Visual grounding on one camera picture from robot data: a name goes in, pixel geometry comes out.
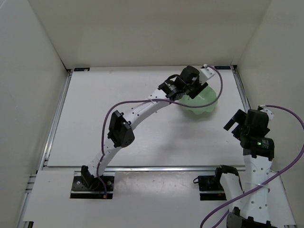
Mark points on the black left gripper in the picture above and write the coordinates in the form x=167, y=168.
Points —
x=197, y=90

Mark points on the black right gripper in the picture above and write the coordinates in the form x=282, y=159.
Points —
x=236, y=125

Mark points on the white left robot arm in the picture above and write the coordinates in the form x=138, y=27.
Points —
x=122, y=125

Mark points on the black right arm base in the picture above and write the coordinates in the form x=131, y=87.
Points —
x=209, y=188

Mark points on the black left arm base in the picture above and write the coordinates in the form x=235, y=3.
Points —
x=86, y=186

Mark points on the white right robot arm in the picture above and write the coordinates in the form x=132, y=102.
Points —
x=250, y=206

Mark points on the green scalloped fruit bowl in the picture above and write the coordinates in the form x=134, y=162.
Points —
x=205, y=97

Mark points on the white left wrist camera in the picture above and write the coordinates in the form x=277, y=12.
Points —
x=205, y=73

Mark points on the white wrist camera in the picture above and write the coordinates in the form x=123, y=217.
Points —
x=265, y=109
x=205, y=73

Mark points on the aluminium right side rail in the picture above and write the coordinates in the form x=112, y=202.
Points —
x=240, y=87

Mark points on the aluminium rail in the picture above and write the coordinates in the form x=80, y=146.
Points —
x=45, y=153
x=135, y=168
x=240, y=87

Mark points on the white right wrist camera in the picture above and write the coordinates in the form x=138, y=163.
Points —
x=265, y=109

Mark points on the aluminium front rail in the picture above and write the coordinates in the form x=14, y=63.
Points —
x=135, y=168

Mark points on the aluminium left side rail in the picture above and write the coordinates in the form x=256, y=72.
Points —
x=45, y=153

